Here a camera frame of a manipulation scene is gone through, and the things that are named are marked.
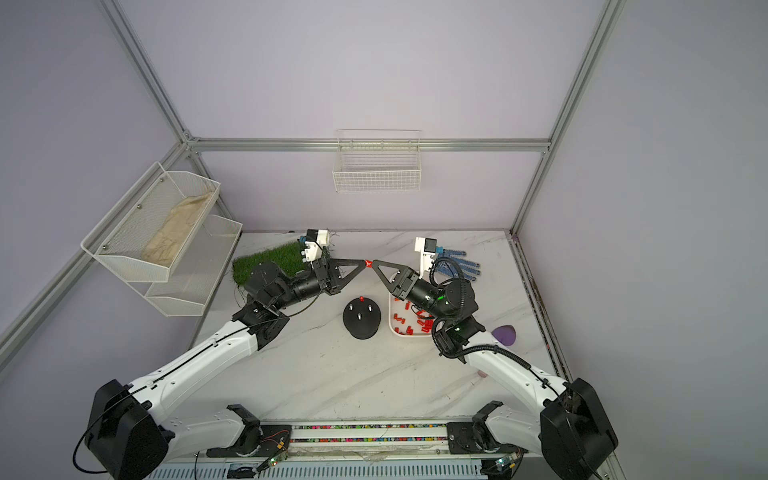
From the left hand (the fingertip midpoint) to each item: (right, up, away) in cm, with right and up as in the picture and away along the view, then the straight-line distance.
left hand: (363, 269), depth 63 cm
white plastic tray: (+11, -19, +33) cm, 39 cm away
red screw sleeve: (-3, -10, +25) cm, 27 cm away
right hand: (+2, 0, +2) cm, 3 cm away
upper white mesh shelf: (-58, +7, +13) cm, 60 cm away
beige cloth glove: (-53, +5, +12) cm, 55 cm away
